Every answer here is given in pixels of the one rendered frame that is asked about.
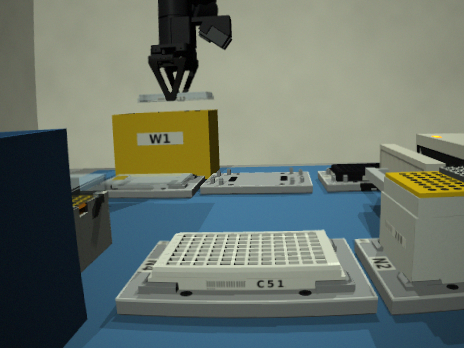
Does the yellow open bin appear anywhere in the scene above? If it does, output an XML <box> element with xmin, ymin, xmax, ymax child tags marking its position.
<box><xmin>112</xmin><ymin>110</ymin><xmax>220</xmax><ymax>180</ymax></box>

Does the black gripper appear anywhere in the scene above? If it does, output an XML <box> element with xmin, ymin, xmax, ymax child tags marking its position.
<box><xmin>148</xmin><ymin>15</ymin><xmax>198</xmax><ymax>101</ymax></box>

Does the blue bench mat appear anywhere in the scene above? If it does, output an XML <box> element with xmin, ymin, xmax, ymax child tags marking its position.
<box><xmin>63</xmin><ymin>165</ymin><xmax>464</xmax><ymax>348</ymax></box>

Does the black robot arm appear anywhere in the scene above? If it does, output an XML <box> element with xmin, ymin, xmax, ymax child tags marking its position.
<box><xmin>158</xmin><ymin>0</ymin><xmax>232</xmax><ymax>50</ymax></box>

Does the white multi-well plate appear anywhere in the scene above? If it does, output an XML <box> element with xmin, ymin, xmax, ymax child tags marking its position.
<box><xmin>148</xmin><ymin>230</ymin><xmax>346</xmax><ymax>290</ymax></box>

